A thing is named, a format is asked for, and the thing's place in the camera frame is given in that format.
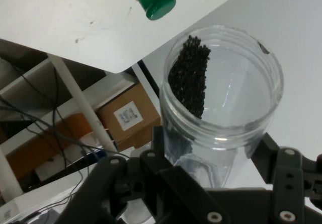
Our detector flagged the labelled brown cardboard box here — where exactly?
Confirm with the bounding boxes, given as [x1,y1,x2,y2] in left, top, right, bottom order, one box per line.
[97,83,162,152]

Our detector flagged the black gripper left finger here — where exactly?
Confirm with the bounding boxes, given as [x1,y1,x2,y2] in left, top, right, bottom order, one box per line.
[56,125,232,224]

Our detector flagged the orange box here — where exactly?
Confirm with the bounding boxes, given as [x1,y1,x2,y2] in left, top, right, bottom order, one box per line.
[5,112,95,183]

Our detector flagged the green-capped spice bottle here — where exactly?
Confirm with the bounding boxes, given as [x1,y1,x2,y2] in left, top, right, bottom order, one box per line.
[125,0,177,22]

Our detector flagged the white table leg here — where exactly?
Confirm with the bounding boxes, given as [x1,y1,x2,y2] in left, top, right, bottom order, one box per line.
[51,56,118,154]

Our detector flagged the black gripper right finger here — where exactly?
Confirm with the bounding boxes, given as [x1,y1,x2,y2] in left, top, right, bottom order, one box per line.
[251,133,322,224]

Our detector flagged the black granules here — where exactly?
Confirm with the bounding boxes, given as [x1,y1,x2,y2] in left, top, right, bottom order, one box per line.
[165,35,211,159]

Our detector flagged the clear plastic jar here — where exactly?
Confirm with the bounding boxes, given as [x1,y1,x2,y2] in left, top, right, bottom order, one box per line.
[158,25,284,188]

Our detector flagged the white box printed code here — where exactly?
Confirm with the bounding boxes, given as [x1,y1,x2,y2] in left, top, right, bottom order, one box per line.
[0,178,84,222]

